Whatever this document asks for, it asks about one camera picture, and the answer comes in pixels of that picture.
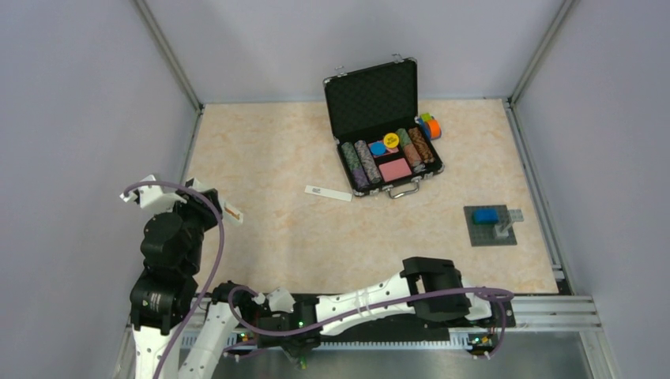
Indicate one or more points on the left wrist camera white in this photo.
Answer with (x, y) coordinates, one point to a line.
(153, 198)

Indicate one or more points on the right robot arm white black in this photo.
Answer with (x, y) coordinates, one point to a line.
(426, 289)

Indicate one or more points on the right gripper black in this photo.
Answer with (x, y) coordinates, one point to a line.
(296, 350)

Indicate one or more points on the blue round chip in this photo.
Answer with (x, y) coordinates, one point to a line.
(377, 149)

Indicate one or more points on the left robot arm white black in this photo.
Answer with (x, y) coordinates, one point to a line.
(165, 296)

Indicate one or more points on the pink card deck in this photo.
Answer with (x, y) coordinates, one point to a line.
(394, 170)

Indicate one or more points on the blue lego brick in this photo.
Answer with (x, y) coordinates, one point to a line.
(485, 216)

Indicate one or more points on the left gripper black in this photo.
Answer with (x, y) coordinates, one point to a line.
(201, 204)

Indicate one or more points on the black poker chip case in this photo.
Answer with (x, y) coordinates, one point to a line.
(366, 104)

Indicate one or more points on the yellow big blind chip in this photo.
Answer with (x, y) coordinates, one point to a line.
(391, 140)

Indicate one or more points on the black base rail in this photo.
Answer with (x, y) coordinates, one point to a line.
(393, 330)

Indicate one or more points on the white battery cover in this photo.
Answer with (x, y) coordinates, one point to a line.
(328, 193)

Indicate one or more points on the grey lego baseplate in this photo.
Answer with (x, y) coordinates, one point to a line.
(500, 234)

